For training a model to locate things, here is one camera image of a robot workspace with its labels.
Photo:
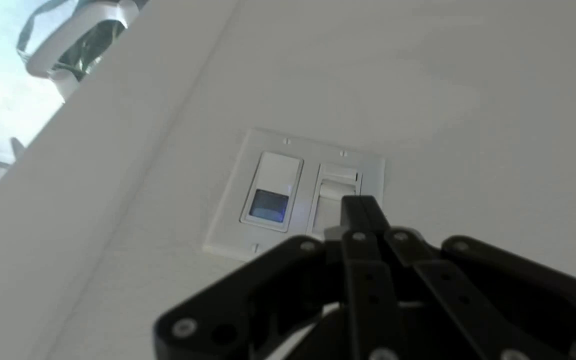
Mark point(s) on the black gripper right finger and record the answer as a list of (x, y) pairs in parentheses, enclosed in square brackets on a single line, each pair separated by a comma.
[(502, 306)]

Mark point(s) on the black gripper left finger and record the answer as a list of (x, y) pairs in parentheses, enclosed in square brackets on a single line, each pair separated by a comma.
[(329, 300)]

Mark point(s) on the white switch wall plate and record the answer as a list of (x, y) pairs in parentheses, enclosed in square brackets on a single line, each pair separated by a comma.
[(229, 236)]

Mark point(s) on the white door handle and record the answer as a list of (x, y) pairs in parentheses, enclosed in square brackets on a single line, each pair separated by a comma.
[(62, 40)]

